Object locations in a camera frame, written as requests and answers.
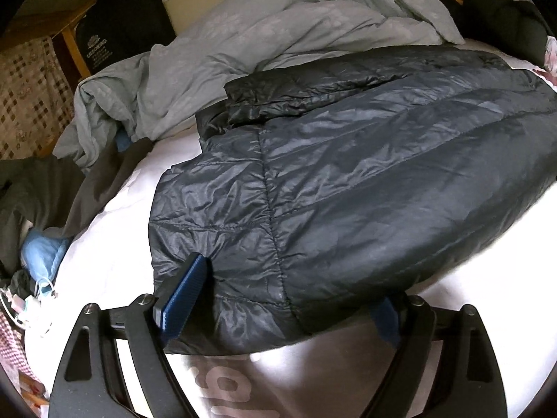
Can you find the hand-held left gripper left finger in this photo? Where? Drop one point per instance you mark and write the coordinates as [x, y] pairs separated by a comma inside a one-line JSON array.
[[185, 300]]

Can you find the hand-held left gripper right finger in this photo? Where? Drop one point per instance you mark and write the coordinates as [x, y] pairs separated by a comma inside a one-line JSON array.
[[387, 318]]

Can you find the dark quilted down jacket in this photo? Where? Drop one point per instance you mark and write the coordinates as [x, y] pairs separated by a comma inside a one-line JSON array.
[[348, 183]]

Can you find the grey printed garment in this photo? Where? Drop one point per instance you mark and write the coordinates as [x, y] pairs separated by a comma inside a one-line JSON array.
[[304, 379]]

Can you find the blue face mask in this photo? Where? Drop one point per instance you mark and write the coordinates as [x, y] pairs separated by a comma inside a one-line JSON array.
[[43, 252]]

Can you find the small blue cloth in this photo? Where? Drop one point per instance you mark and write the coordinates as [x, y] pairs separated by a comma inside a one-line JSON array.
[[124, 141]]

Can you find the grey cloth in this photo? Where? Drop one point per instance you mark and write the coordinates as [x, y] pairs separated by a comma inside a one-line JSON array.
[[43, 191]]

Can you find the red checkered cloth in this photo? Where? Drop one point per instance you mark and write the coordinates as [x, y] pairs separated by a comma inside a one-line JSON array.
[[11, 348]]

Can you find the light blue quilt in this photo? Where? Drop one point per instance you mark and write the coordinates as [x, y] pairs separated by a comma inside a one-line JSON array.
[[217, 52]]

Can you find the black bag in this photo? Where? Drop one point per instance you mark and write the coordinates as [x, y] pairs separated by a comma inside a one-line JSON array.
[[126, 21]]

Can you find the pink floral cloth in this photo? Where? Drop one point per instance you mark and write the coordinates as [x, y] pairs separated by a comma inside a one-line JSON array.
[[549, 65]]

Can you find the black cloth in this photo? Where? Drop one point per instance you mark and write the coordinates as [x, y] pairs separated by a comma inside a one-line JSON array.
[[500, 21]]

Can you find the wooden bed frame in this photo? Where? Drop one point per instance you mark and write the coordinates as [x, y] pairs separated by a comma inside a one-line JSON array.
[[73, 50]]

